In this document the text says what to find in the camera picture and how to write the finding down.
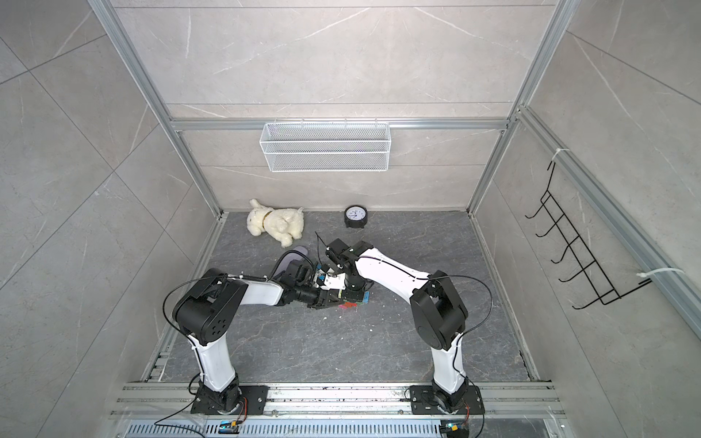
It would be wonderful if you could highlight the cream plush dog toy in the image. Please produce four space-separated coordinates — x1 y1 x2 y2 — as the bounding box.
246 199 304 248

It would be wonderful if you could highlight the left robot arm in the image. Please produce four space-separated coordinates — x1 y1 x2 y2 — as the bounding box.
173 259 346 414

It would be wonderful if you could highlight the aluminium mounting rail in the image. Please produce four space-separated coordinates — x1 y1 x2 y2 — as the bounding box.
106 383 573 437

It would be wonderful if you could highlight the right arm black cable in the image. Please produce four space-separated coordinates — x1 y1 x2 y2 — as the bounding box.
314 232 494 384

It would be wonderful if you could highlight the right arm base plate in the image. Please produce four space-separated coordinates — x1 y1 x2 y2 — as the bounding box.
405 383 485 415

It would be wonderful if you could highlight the black wall hook rack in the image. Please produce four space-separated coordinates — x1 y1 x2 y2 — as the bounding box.
524 162 653 310

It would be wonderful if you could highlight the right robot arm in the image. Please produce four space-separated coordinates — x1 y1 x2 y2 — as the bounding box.
326 239 468 414

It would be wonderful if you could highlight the white wire basket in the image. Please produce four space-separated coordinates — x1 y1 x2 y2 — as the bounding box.
259 122 392 173

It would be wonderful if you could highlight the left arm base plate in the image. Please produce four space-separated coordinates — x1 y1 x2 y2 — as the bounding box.
191 385 269 415

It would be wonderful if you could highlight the purple glasses case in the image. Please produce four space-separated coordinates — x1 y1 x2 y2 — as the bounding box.
270 246 309 278

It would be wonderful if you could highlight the black round clock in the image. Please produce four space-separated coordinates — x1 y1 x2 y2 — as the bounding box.
344 205 368 229

